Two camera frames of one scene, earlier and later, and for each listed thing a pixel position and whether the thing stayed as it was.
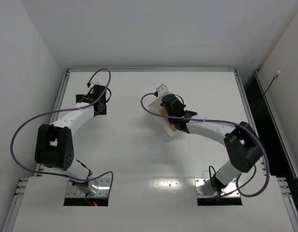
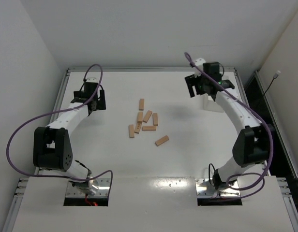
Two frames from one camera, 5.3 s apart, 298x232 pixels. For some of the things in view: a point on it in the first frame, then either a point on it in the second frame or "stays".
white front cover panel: x=149 y=204 stays
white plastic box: x=156 y=107 -> x=210 y=104
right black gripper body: x=168 y=103 -> x=192 y=80
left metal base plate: x=104 y=185 stays
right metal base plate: x=204 y=188 stays
